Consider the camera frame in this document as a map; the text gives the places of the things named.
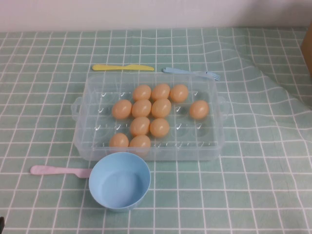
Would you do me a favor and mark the beige plastic egg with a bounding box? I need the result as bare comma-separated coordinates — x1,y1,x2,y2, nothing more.
151,98,172,118
133,84,152,102
170,84,189,102
130,117,151,136
109,133,129,148
189,100,210,119
132,99,152,118
149,118,170,137
151,83,171,101
129,135,151,156
112,99,133,119

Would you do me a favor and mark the clear plastic egg box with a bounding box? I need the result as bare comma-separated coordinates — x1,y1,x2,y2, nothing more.
71,72,229,163

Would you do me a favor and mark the brown cardboard box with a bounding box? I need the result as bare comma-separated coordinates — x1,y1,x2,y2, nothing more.
300,25,312,64

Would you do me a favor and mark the blue plastic fork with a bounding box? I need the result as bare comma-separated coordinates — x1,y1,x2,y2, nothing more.
162,67,221,81

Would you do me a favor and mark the yellow plastic knife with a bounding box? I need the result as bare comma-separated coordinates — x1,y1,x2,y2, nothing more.
92,64,155,72

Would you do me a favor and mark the blue plastic bowl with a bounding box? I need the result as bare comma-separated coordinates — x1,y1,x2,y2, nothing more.
88,152,151,212

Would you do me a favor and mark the green white-grid tablecloth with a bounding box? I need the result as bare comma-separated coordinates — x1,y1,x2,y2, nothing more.
0,25,312,234

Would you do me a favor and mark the pink plastic utensil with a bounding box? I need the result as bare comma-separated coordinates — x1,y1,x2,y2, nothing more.
30,165,93,178

